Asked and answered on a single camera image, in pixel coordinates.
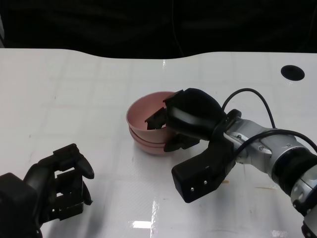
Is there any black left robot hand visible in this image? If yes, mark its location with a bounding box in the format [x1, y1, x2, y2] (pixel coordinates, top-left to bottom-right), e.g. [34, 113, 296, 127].
[0, 143, 95, 238]

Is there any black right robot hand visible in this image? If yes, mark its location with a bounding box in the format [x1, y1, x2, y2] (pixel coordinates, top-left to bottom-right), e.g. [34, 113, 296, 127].
[145, 87, 227, 152]

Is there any pink ribbed plastic bowl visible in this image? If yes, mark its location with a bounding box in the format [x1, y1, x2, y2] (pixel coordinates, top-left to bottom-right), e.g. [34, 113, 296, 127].
[125, 91, 179, 144]
[128, 125, 174, 149]
[132, 135, 174, 156]

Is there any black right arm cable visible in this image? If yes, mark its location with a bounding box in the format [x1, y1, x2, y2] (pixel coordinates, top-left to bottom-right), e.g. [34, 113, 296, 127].
[221, 88, 317, 156]

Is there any thin dark hanging cable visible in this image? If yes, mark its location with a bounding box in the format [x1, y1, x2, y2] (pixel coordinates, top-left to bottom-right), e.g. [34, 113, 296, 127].
[170, 0, 184, 57]

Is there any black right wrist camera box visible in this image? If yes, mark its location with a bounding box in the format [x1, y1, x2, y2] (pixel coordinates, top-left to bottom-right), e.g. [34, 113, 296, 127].
[171, 141, 236, 204]

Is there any black round cable grommet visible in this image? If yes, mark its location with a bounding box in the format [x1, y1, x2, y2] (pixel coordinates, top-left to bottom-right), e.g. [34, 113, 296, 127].
[280, 65, 305, 81]

